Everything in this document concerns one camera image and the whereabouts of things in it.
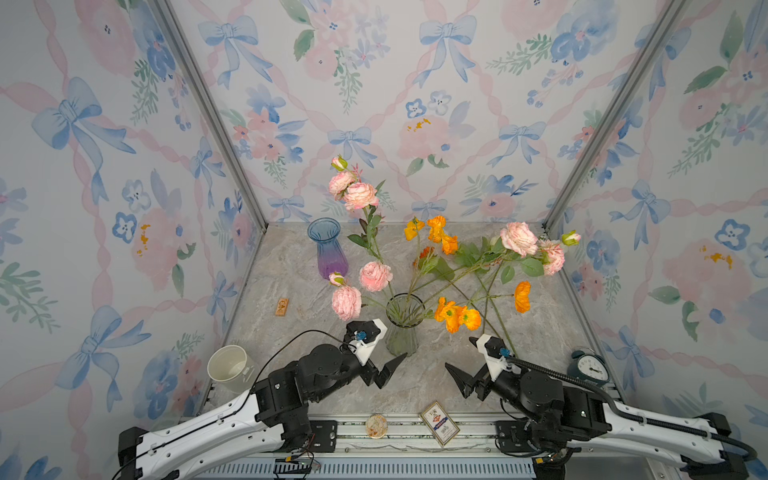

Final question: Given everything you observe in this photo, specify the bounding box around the pink carnation stem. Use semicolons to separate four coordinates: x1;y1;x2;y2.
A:
328;261;393;322

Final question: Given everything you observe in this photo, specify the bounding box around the clear grey glass vase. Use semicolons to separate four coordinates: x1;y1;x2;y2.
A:
385;293;426;356

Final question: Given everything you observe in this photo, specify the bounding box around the blue purple glass vase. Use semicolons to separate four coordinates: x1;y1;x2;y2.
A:
307;217;349;280

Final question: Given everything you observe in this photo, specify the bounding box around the yellow poppy flower stem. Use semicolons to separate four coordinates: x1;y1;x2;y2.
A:
404;215;459;295

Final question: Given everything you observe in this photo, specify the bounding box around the pink rose stem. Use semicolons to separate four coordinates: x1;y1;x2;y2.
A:
328;155;393;292
405;216;582;296

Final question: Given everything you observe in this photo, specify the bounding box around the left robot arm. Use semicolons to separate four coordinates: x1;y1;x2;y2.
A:
115;319;407;479

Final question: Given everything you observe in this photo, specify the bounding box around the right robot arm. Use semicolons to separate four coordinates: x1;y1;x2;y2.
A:
445;334;758;479

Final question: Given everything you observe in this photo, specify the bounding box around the framed card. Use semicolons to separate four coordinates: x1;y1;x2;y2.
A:
419;401;460;447

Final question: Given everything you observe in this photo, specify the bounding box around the round beige coaster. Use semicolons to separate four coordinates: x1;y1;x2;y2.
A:
365;414;388;439

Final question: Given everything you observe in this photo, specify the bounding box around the small wooden block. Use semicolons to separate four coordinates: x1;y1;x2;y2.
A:
275;298;289;317

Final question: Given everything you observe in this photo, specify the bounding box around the orange marigold flower stem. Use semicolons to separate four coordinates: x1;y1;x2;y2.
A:
408;237;522;334

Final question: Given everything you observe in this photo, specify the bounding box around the cream white cup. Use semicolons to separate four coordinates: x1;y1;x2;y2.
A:
207;345;256;392

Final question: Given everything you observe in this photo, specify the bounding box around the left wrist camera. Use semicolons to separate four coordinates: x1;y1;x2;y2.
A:
344;319;388;366

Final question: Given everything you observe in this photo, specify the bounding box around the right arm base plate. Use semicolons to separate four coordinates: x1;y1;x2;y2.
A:
495;419;582;458

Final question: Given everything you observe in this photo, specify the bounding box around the aluminium rail frame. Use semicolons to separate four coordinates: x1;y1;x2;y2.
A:
157;413;679;480

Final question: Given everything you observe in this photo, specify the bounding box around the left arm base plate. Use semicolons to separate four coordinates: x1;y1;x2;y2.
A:
285;420;339;453

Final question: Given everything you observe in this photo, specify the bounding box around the left corner aluminium post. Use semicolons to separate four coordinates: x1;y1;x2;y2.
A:
148;0;267;234

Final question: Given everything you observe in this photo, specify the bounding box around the corner aluminium post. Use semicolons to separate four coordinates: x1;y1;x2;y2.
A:
542;0;688;234
148;0;267;234

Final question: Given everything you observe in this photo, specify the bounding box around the right corner aluminium post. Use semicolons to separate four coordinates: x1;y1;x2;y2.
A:
542;0;688;234

